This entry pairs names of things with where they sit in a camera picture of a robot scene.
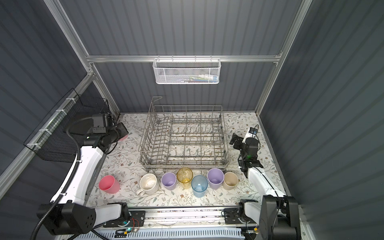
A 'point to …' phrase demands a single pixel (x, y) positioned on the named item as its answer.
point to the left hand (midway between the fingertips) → (123, 128)
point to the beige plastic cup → (230, 181)
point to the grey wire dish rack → (184, 137)
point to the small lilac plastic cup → (168, 180)
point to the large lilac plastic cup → (215, 177)
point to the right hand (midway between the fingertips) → (243, 136)
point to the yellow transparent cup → (184, 175)
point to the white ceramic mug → (149, 184)
